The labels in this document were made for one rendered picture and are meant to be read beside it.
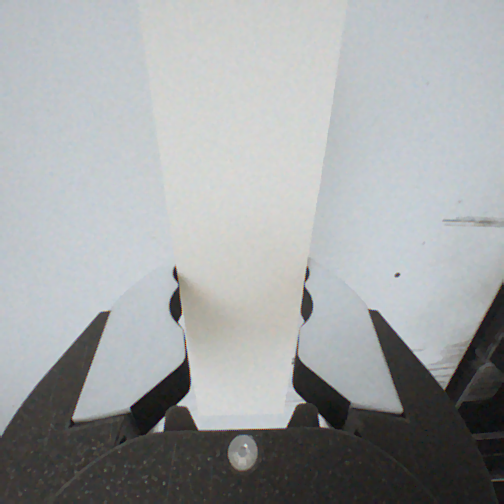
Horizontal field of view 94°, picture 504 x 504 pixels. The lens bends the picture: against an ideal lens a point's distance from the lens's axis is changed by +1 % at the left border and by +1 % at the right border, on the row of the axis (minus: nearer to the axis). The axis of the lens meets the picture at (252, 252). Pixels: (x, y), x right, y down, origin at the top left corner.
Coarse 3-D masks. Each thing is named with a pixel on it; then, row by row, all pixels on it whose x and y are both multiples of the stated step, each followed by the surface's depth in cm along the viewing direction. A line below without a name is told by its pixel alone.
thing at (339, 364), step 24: (312, 264) 12; (312, 288) 10; (336, 288) 10; (312, 312) 9; (336, 312) 9; (360, 312) 9; (312, 336) 8; (336, 336) 8; (360, 336) 8; (312, 360) 7; (336, 360) 7; (360, 360) 7; (384, 360) 7; (312, 384) 7; (336, 384) 6; (360, 384) 6; (384, 384) 6; (336, 408) 6; (360, 408) 6; (384, 408) 6
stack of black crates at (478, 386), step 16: (464, 368) 67; (480, 368) 61; (496, 368) 79; (448, 384) 73; (464, 384) 66; (480, 384) 83; (496, 384) 84; (464, 400) 88; (480, 400) 88; (496, 400) 86; (464, 416) 84; (480, 416) 83; (496, 416) 83; (480, 432) 79; (496, 432) 79
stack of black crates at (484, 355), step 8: (496, 296) 56; (496, 304) 56; (488, 312) 58; (496, 312) 56; (488, 320) 59; (496, 320) 55; (480, 328) 61; (488, 328) 57; (496, 328) 55; (480, 336) 61; (488, 336) 58; (496, 336) 56; (480, 344) 60; (488, 344) 58; (496, 344) 56; (480, 352) 60; (488, 352) 58; (496, 352) 57; (488, 360) 59; (496, 360) 57
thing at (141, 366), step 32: (160, 288) 10; (128, 320) 8; (160, 320) 8; (96, 352) 7; (128, 352) 7; (160, 352) 7; (96, 384) 6; (128, 384) 6; (160, 384) 6; (96, 416) 6; (160, 416) 7
